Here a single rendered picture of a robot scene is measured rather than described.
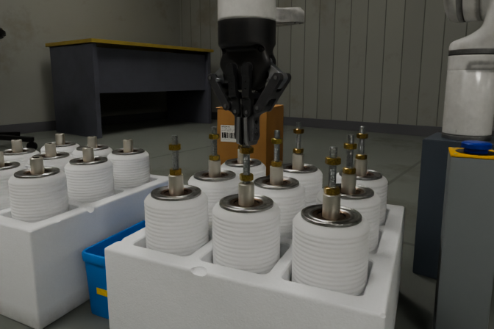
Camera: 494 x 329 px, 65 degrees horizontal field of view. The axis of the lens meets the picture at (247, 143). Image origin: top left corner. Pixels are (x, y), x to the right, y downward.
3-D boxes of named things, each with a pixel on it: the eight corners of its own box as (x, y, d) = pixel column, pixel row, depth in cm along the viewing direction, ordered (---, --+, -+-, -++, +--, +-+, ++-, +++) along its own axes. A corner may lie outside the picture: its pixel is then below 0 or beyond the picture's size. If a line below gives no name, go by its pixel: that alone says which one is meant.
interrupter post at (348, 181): (338, 194, 59) (339, 174, 58) (341, 191, 61) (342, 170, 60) (354, 197, 58) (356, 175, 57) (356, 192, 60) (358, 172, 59)
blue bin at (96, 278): (178, 249, 97) (176, 203, 95) (216, 257, 92) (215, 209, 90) (81, 313, 70) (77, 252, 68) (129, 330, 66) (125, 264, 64)
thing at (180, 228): (210, 318, 57) (208, 202, 54) (144, 323, 56) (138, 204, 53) (209, 285, 67) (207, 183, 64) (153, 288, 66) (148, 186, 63)
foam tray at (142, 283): (228, 254, 94) (227, 183, 91) (399, 291, 78) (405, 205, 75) (109, 358, 59) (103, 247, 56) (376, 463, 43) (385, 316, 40)
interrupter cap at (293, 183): (244, 185, 64) (244, 181, 64) (272, 177, 69) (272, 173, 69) (281, 194, 59) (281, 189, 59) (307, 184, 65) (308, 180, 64)
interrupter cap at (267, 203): (265, 217, 49) (265, 212, 49) (210, 211, 51) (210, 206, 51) (278, 200, 56) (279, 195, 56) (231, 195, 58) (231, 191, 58)
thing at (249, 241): (269, 350, 51) (270, 219, 48) (202, 335, 54) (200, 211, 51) (285, 309, 60) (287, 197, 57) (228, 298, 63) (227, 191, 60)
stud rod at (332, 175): (326, 205, 48) (328, 147, 47) (328, 203, 49) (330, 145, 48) (334, 207, 48) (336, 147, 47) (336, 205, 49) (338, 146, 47)
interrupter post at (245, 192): (251, 209, 52) (251, 186, 52) (235, 207, 53) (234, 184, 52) (256, 203, 54) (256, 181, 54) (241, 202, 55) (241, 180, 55)
